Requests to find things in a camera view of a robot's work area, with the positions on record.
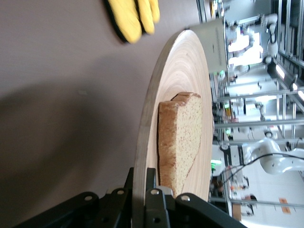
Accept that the background aluminium frame rack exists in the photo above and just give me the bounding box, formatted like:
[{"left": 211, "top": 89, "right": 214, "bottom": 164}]
[{"left": 213, "top": 0, "right": 304, "bottom": 214}]

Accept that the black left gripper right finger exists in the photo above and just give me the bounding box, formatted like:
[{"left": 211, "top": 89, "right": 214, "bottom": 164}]
[{"left": 144, "top": 167, "right": 247, "bottom": 228}]

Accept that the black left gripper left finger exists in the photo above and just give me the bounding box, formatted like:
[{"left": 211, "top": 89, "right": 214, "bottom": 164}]
[{"left": 14, "top": 167, "right": 135, "bottom": 228}]

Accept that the round wooden plate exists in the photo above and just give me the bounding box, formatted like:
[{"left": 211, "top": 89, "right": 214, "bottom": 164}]
[{"left": 131, "top": 28, "right": 214, "bottom": 228}]

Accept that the cream chrome two-slot toaster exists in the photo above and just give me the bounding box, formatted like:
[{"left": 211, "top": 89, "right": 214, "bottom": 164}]
[{"left": 189, "top": 17, "right": 229, "bottom": 73}]

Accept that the brown bread slice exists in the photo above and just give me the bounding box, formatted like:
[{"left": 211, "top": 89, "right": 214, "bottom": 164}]
[{"left": 157, "top": 92, "right": 203, "bottom": 199}]

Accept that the brown table cover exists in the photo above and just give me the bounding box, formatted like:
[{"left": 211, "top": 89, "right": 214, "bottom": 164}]
[{"left": 0, "top": 0, "right": 199, "bottom": 228}]

